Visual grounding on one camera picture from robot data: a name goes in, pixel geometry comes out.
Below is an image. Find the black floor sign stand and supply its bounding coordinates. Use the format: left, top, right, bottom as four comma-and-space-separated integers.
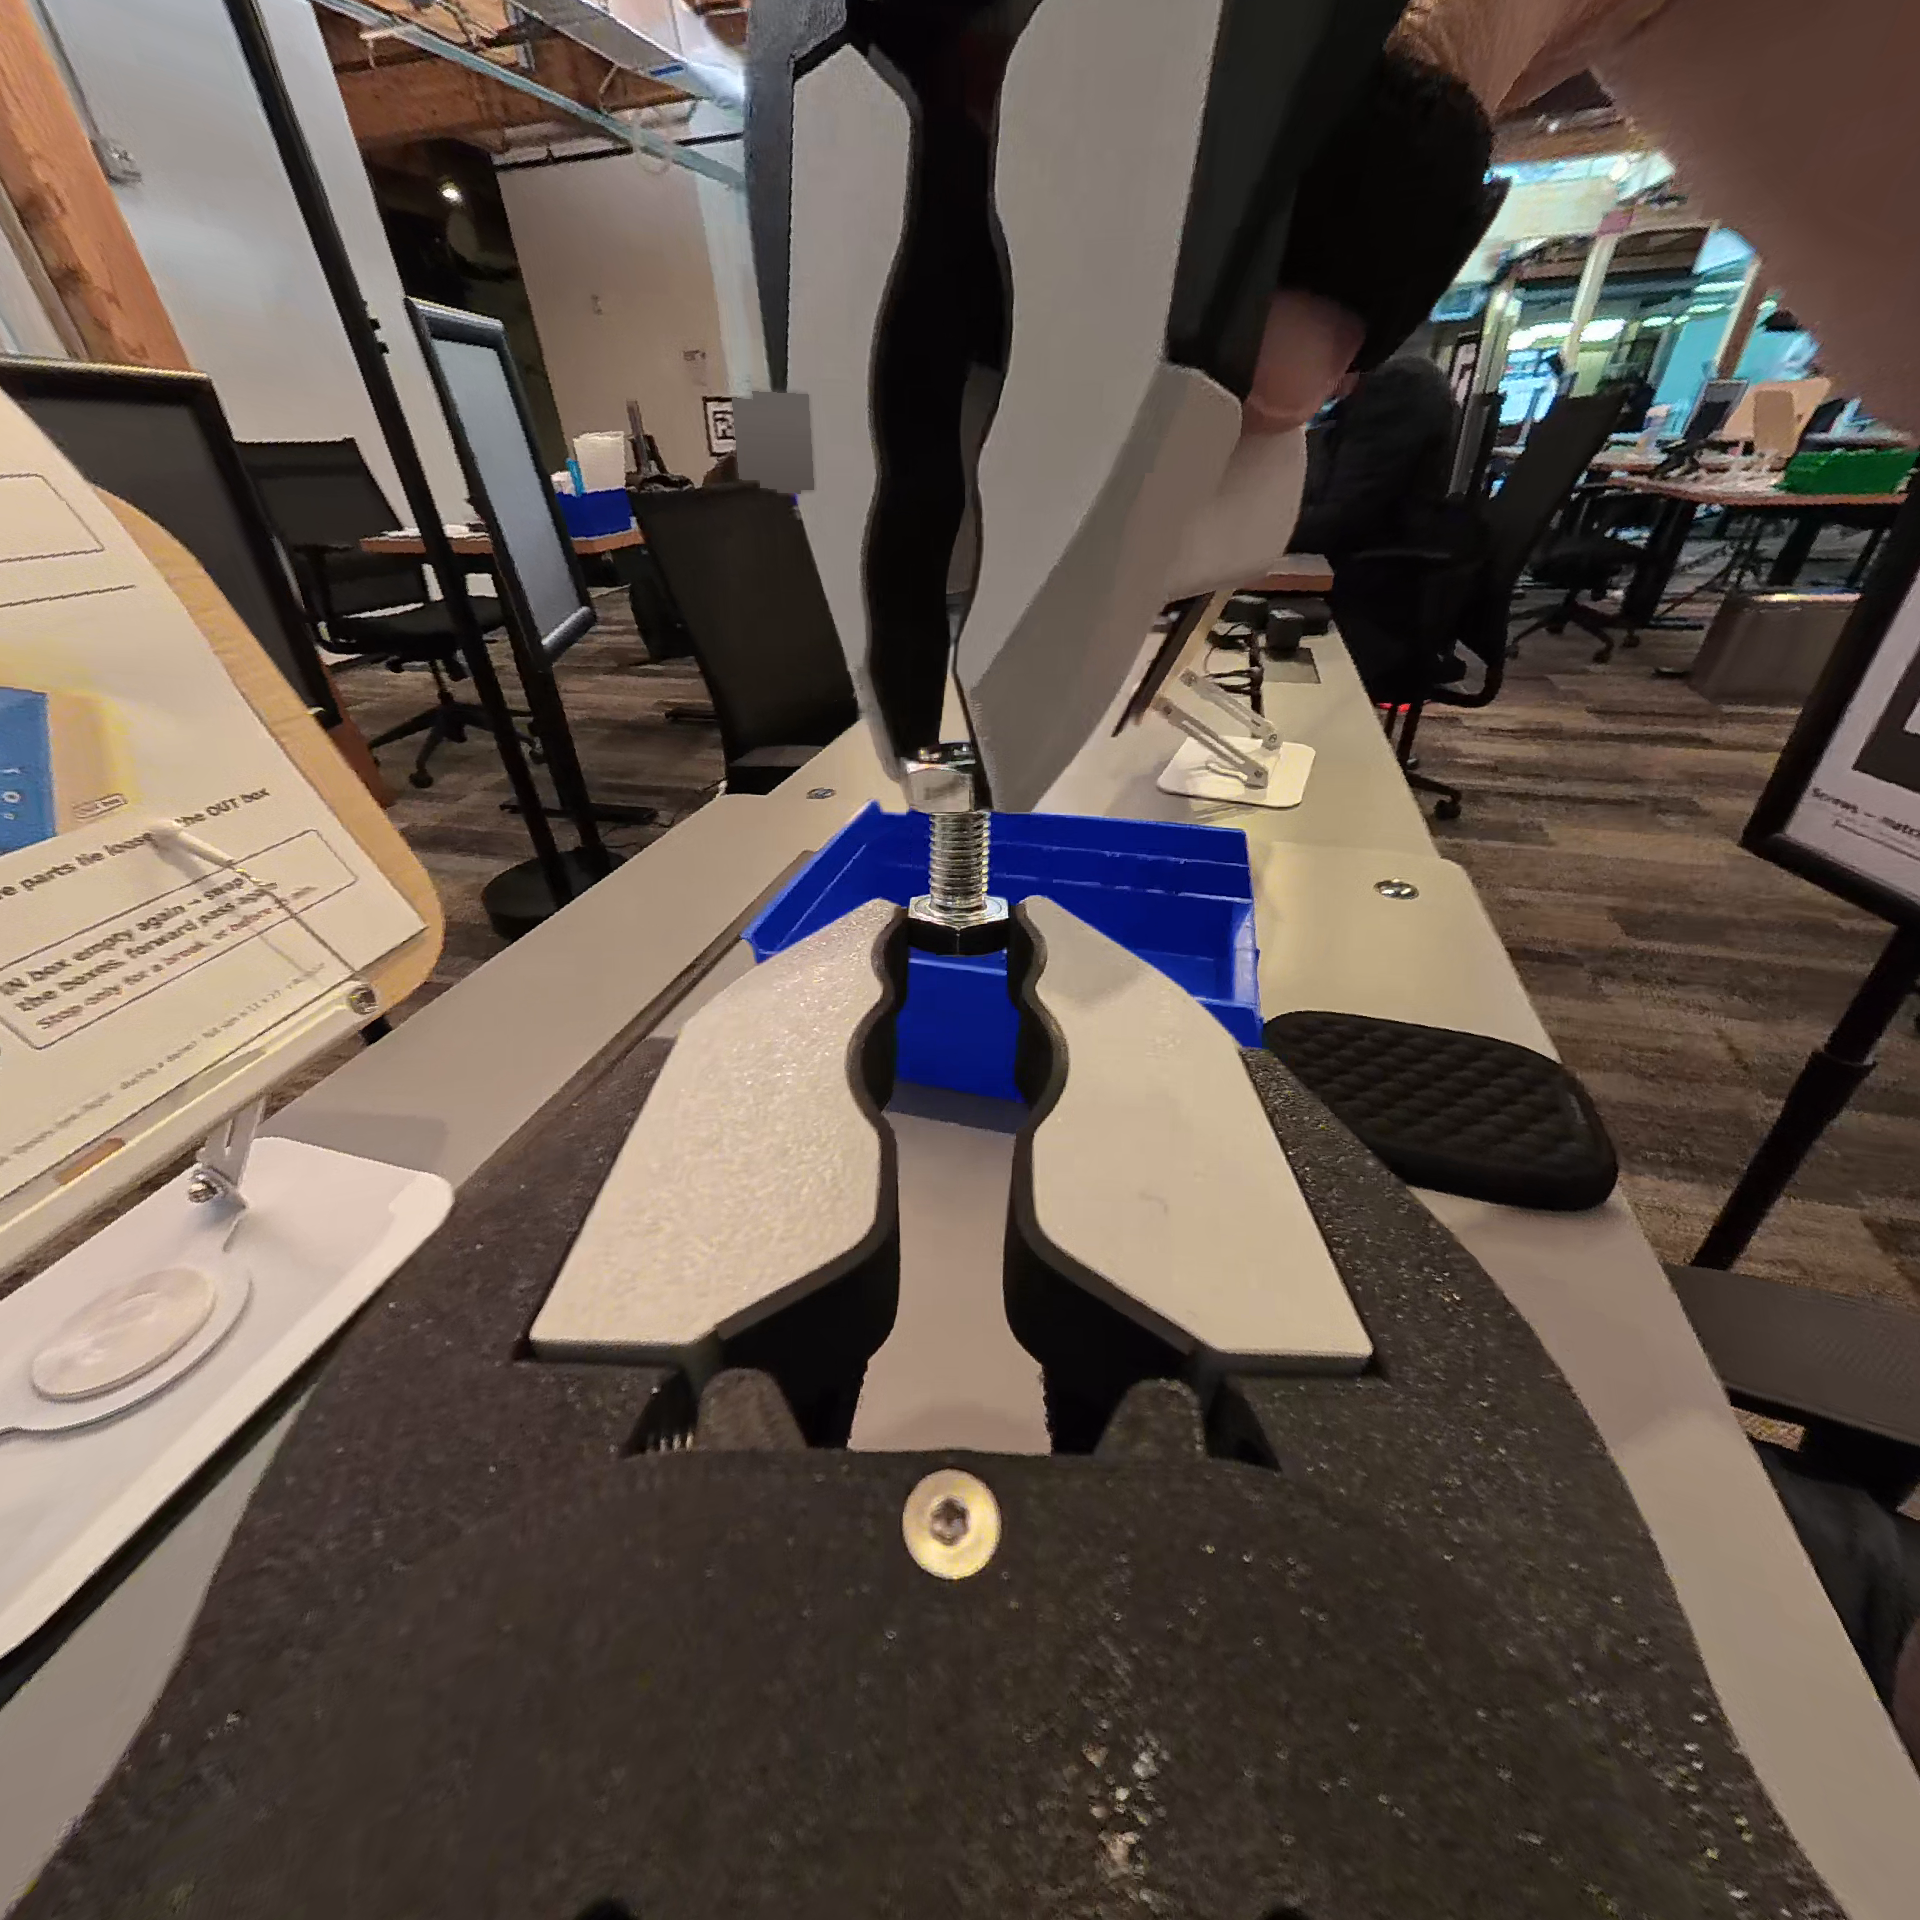
408, 298, 662, 938

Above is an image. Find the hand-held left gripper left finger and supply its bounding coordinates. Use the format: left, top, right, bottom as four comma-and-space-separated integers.
524, 895, 902, 1413

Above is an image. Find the laminated instruction poster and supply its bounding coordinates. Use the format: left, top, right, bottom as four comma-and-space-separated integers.
0, 387, 433, 1247

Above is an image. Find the small white phone stand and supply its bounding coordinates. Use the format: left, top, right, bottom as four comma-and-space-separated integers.
1118, 593, 1318, 812

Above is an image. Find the silver hex nut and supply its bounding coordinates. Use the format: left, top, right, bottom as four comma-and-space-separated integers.
902, 890, 1017, 956

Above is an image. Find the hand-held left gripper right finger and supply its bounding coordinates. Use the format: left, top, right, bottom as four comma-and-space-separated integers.
1007, 895, 1379, 1402

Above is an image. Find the silver hex bolt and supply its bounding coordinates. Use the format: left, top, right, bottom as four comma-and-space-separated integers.
895, 741, 998, 907

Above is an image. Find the person's right hand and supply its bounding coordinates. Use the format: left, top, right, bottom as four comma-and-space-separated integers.
1240, 0, 1687, 438

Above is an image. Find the grey metal box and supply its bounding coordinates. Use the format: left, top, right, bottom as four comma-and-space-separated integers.
1687, 590, 1870, 708

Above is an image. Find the white metal stand base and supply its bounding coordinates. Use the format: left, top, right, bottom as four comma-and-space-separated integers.
0, 1098, 458, 1656

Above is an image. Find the black mesh office chair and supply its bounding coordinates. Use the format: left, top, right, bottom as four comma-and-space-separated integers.
1666, 1266, 1920, 1448

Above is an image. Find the black rolling sign stand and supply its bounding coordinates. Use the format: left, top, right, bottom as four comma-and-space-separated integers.
1695, 907, 1898, 1272

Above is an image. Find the wooden office desk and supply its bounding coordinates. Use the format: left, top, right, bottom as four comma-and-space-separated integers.
1589, 456, 1915, 633

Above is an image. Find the black textured wrist pad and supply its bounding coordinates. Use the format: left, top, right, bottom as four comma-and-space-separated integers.
1265, 1010, 1623, 1212

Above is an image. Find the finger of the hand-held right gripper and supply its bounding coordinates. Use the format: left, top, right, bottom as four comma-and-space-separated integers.
957, 0, 1310, 817
741, 0, 970, 762

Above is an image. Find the black framed marker sign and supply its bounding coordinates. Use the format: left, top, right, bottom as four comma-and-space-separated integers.
1740, 494, 1920, 921

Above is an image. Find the black framed board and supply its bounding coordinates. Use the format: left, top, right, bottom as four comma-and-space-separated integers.
0, 354, 338, 722

